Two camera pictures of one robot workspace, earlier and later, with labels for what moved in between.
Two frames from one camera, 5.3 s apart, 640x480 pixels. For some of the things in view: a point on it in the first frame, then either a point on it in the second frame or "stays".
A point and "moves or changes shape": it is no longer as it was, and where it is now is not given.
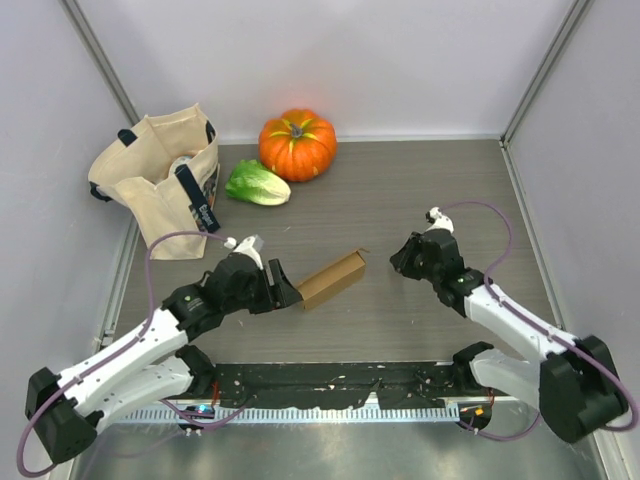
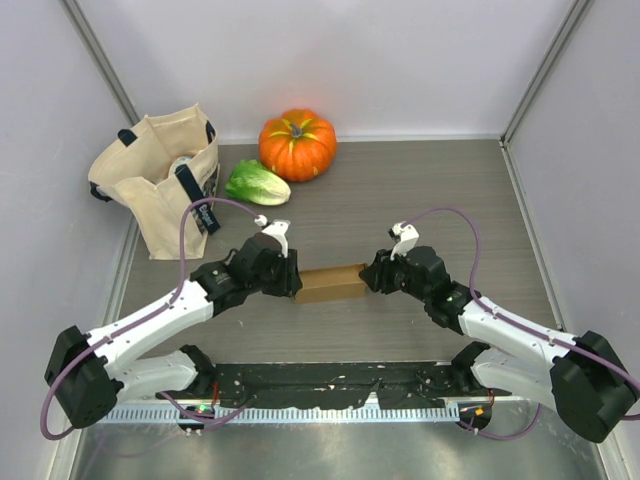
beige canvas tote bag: (165, 173) stays
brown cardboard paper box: (330, 282) moves or changes shape
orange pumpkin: (299, 145) stays
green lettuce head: (251, 181) stays
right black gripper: (401, 261) → (377, 275)
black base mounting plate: (399, 386) stays
